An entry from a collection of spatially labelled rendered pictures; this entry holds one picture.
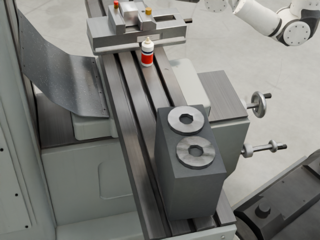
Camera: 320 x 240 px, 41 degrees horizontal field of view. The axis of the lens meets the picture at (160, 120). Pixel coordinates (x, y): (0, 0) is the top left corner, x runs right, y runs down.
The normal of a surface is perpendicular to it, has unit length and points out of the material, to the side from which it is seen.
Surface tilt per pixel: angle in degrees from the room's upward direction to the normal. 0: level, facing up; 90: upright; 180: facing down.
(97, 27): 0
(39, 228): 88
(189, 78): 0
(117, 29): 90
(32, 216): 88
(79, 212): 90
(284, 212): 0
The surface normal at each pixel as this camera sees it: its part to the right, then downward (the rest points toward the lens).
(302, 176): 0.06, -0.69
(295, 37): 0.04, 0.57
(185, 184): 0.18, 0.73
